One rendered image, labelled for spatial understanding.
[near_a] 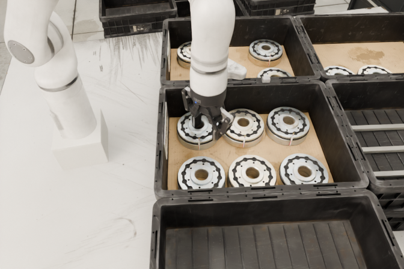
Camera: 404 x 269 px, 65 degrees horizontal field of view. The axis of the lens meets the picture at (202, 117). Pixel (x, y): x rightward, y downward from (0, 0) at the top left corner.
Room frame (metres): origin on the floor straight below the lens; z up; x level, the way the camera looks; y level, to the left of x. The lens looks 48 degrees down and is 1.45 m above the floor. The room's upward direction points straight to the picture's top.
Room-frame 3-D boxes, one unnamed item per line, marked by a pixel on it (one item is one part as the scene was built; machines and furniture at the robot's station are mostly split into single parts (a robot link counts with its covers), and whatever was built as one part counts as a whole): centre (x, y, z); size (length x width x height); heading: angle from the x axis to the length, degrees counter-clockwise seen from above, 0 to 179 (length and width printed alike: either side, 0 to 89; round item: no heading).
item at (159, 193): (0.43, -0.10, 0.92); 0.40 x 0.30 x 0.02; 93
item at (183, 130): (0.50, 0.01, 0.86); 0.10 x 0.10 x 0.01
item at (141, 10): (1.63, 0.35, 0.37); 0.40 x 0.30 x 0.45; 102
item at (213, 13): (0.48, -0.02, 1.14); 0.09 x 0.07 x 0.15; 4
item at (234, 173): (0.37, -0.11, 0.86); 0.10 x 0.10 x 0.01
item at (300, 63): (0.73, -0.09, 0.87); 0.40 x 0.30 x 0.11; 93
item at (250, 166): (0.37, -0.11, 0.86); 0.05 x 0.05 x 0.01
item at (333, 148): (0.43, -0.10, 0.87); 0.40 x 0.30 x 0.11; 93
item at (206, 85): (0.50, -0.03, 1.05); 0.11 x 0.09 x 0.06; 138
